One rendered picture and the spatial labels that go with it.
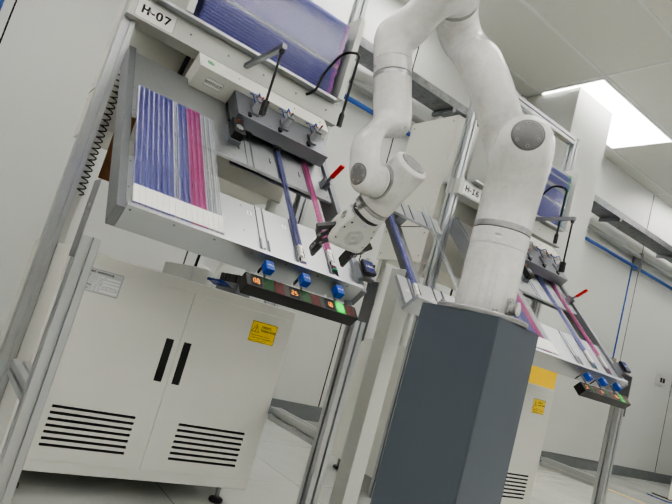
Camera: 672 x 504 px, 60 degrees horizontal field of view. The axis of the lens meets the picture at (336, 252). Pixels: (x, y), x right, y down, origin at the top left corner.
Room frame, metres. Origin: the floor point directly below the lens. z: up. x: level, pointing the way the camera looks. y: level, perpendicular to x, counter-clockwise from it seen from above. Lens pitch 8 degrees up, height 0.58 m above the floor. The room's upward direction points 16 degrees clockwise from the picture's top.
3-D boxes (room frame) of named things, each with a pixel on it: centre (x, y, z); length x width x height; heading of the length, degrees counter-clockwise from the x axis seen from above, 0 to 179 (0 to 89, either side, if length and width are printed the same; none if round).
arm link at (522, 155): (1.17, -0.32, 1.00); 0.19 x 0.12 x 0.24; 167
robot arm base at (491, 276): (1.20, -0.33, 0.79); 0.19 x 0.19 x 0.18
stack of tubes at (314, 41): (1.86, 0.42, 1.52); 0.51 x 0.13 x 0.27; 124
